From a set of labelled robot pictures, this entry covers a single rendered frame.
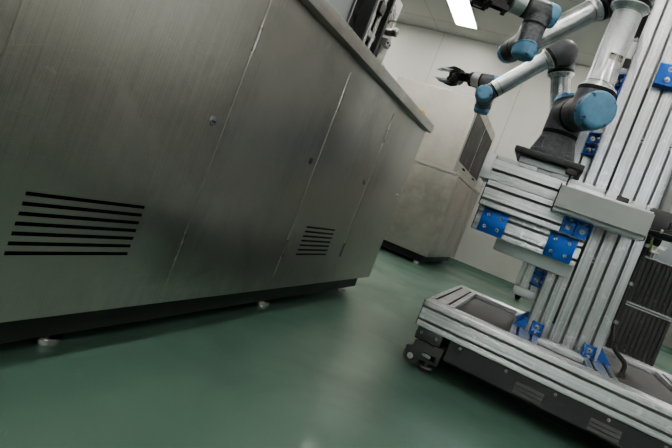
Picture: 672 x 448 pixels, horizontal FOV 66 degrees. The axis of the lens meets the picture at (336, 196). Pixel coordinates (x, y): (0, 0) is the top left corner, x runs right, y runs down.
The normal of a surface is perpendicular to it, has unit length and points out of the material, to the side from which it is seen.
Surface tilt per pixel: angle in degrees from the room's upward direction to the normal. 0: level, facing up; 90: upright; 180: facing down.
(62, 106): 90
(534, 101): 90
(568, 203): 90
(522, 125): 90
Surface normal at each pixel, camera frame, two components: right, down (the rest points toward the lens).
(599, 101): 0.00, 0.18
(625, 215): -0.37, -0.11
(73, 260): 0.86, 0.34
